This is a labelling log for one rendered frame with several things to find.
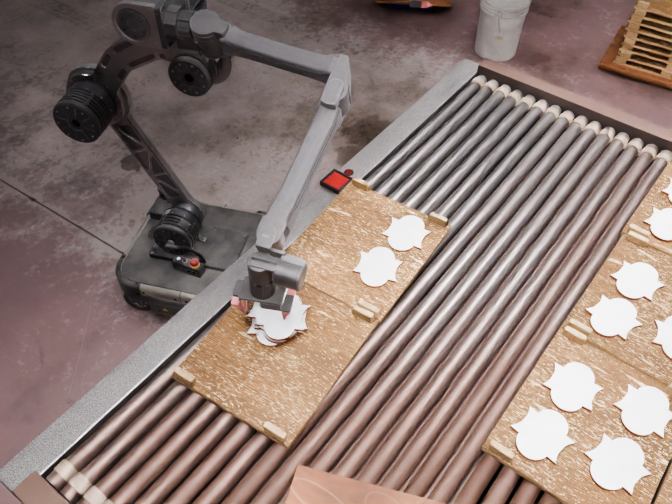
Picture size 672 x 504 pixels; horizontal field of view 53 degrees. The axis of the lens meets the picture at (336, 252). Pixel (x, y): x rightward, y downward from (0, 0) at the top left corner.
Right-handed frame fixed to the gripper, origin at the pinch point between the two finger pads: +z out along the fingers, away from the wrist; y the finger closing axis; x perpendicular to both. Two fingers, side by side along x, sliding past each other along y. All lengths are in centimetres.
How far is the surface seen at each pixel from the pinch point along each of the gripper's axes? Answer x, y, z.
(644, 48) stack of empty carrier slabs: 280, 154, 85
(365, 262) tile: 29.0, 20.9, 11.1
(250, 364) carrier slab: -7.9, -2.5, 11.9
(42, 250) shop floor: 88, -135, 109
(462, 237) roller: 46, 47, 13
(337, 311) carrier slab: 11.7, 15.9, 11.8
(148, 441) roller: -30.9, -20.7, 13.6
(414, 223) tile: 46, 33, 11
